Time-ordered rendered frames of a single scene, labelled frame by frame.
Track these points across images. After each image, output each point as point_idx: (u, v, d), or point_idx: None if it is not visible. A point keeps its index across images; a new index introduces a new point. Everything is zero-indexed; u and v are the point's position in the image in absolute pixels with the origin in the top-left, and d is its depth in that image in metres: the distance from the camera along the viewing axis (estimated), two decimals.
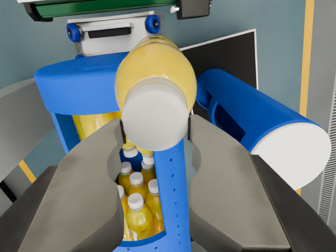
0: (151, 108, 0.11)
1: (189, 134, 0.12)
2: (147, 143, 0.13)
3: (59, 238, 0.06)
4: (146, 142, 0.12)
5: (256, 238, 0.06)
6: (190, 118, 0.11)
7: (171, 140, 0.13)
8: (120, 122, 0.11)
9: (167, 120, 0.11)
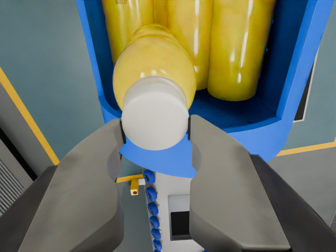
0: (151, 109, 0.11)
1: (189, 134, 0.12)
2: (147, 142, 0.13)
3: (59, 238, 0.06)
4: (146, 142, 0.12)
5: (256, 238, 0.06)
6: (190, 118, 0.11)
7: (171, 138, 0.13)
8: (120, 122, 0.11)
9: (167, 121, 0.11)
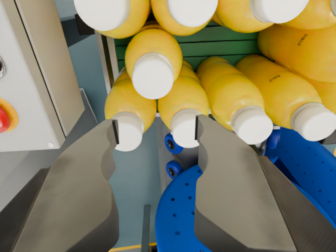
0: None
1: (196, 134, 0.12)
2: None
3: (53, 240, 0.06)
4: None
5: (261, 240, 0.06)
6: (197, 118, 0.11)
7: None
8: (112, 122, 0.11)
9: None
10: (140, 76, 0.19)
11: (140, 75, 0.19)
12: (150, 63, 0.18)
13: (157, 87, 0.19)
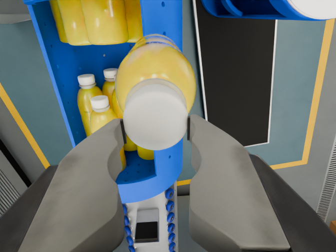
0: (99, 96, 0.47)
1: (188, 134, 0.12)
2: (94, 104, 0.45)
3: (59, 238, 0.06)
4: (94, 99, 0.45)
5: (255, 238, 0.06)
6: (189, 118, 0.11)
7: (101, 104, 0.45)
8: (120, 122, 0.11)
9: (102, 97, 0.47)
10: (135, 118, 0.12)
11: (136, 115, 0.11)
12: (152, 98, 0.11)
13: (162, 133, 0.12)
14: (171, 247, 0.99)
